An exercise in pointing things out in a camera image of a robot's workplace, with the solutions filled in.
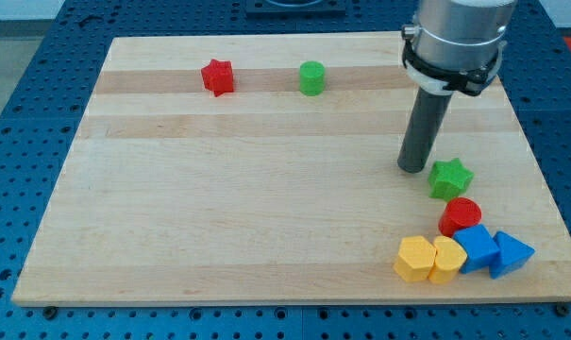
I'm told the blue cube block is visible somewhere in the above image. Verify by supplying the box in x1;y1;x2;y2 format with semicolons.
453;224;500;274

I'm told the green cylinder block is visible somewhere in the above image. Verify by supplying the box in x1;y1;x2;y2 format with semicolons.
298;60;326;96

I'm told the black white cable clamp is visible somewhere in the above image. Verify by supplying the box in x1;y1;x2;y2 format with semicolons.
401;41;507;96

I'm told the green star block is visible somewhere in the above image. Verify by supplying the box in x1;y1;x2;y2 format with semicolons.
428;158;475;202

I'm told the yellow hexagon block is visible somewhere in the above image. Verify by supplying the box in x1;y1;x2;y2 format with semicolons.
393;236;437;282

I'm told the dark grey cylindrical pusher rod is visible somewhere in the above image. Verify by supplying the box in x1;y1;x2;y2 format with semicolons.
397;88;452;173

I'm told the blue triangle block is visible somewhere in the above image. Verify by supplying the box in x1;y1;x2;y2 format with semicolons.
489;231;535;280

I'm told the wooden board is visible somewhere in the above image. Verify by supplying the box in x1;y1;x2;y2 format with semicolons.
12;32;571;307

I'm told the red cylinder block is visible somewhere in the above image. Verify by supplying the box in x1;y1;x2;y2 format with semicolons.
438;197;482;237

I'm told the red star block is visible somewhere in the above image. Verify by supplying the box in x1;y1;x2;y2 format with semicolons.
201;59;234;96

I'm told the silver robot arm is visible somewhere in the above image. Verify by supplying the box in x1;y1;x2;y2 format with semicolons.
397;0;517;173

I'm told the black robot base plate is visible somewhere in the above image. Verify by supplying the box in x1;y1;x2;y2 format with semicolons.
244;0;346;17

